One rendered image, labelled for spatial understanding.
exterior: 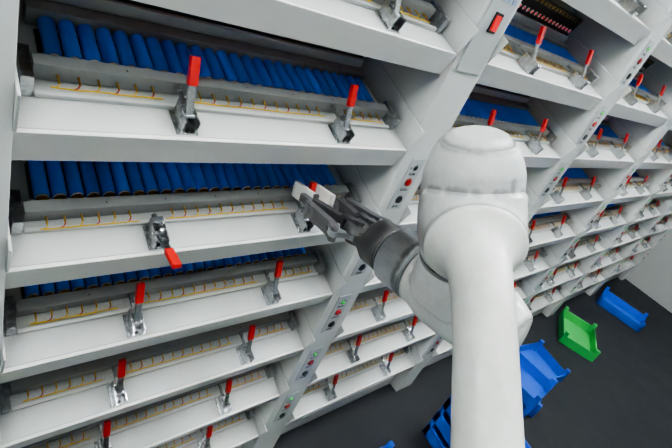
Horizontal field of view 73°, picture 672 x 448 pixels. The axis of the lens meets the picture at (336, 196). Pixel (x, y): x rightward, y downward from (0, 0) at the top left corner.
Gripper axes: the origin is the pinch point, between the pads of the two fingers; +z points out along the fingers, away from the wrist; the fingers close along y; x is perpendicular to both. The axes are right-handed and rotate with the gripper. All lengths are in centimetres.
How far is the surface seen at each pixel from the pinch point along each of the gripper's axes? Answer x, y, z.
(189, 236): -6.6, -21.5, 1.0
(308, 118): 13.9, -5.6, -0.5
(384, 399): -99, 79, 16
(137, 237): -6.3, -29.0, 1.6
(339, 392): -81, 48, 15
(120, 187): -1.0, -30.2, 7.2
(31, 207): -2.1, -41.5, 4.1
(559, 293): -80, 225, 16
